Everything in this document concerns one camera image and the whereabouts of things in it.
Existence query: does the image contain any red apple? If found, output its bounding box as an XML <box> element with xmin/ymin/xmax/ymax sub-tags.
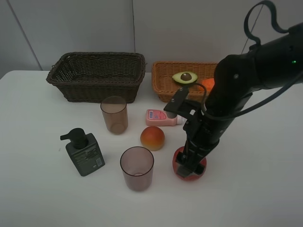
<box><xmin>172</xmin><ymin>146</ymin><xmax>207</xmax><ymax>182</ymax></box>

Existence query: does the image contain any brown translucent plastic cup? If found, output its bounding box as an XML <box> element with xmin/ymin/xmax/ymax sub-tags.
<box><xmin>100</xmin><ymin>96</ymin><xmax>128</xmax><ymax>135</ymax></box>

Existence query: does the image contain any dark green pump bottle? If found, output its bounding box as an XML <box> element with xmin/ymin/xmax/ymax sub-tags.
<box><xmin>60</xmin><ymin>128</ymin><xmax>105</xmax><ymax>176</ymax></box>

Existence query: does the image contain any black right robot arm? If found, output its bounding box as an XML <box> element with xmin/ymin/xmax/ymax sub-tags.
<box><xmin>176</xmin><ymin>24</ymin><xmax>303</xmax><ymax>178</ymax></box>

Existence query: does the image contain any orange yellow peach fruit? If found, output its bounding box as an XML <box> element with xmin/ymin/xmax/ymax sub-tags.
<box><xmin>140</xmin><ymin>126</ymin><xmax>165</xmax><ymax>151</ymax></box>

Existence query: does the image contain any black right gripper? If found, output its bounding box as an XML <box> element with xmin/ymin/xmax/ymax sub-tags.
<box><xmin>176</xmin><ymin>113</ymin><xmax>234</xmax><ymax>177</ymax></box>

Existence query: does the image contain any halved avocado with pit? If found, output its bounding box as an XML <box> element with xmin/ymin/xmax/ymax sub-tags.
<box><xmin>172</xmin><ymin>71</ymin><xmax>198</xmax><ymax>85</ymax></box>

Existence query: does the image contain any pink translucent plastic cup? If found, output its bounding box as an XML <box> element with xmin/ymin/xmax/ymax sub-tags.
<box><xmin>120</xmin><ymin>146</ymin><xmax>154</xmax><ymax>192</ymax></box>

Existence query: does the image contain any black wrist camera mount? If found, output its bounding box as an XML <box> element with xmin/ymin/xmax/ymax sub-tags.
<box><xmin>164</xmin><ymin>87</ymin><xmax>201</xmax><ymax>121</ymax></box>

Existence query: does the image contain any dark brown wicker basket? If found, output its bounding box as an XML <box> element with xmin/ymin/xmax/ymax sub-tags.
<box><xmin>46</xmin><ymin>52</ymin><xmax>146</xmax><ymax>103</ymax></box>

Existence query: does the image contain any pink small bottle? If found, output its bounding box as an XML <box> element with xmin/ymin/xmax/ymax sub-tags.
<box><xmin>145</xmin><ymin>109</ymin><xmax>187</xmax><ymax>127</ymax></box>

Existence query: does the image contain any light orange wicker basket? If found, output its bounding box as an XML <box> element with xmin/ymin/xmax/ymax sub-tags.
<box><xmin>151</xmin><ymin>61</ymin><xmax>217</xmax><ymax>103</ymax></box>

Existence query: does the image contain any orange tangerine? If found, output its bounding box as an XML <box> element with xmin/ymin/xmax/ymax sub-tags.
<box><xmin>201</xmin><ymin>78</ymin><xmax>215</xmax><ymax>92</ymax></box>

